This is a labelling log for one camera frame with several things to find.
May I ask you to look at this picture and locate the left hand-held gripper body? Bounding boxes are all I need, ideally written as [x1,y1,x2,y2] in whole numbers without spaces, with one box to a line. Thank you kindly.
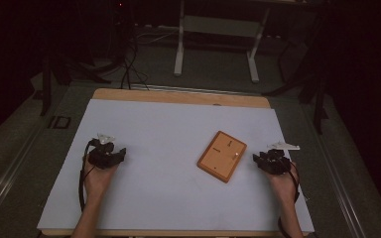
[87,133,117,171]

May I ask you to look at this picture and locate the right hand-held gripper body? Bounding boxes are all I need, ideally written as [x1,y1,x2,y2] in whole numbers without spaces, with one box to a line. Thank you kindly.
[259,141,302,176]

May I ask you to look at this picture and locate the wooden box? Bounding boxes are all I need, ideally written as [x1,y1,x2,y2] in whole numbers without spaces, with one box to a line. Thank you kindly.
[196,130,248,184]

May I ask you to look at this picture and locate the person's left hand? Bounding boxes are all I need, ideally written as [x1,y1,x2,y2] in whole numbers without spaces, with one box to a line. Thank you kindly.
[83,155,120,200]

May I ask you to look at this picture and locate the person's right hand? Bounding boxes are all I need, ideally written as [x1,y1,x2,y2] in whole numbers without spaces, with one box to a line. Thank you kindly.
[265,161,301,206]

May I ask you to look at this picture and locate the white table mat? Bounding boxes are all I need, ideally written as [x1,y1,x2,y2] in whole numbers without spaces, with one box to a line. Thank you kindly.
[36,98,316,233]

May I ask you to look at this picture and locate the black metal stand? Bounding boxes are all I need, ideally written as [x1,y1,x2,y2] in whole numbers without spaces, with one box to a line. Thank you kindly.
[261,39,330,136]
[39,49,113,117]

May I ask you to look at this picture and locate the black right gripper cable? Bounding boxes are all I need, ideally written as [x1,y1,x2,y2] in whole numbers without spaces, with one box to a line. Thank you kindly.
[277,161,302,238]

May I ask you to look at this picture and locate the black square floor frame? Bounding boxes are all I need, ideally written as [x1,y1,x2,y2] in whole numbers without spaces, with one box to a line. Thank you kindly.
[47,115,72,130]

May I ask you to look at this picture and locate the black floor cables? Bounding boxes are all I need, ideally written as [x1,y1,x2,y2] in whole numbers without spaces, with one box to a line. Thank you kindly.
[118,31,151,91]

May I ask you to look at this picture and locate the white metal table frame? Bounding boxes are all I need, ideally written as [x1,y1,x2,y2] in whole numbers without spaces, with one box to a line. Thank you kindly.
[173,0,273,84]

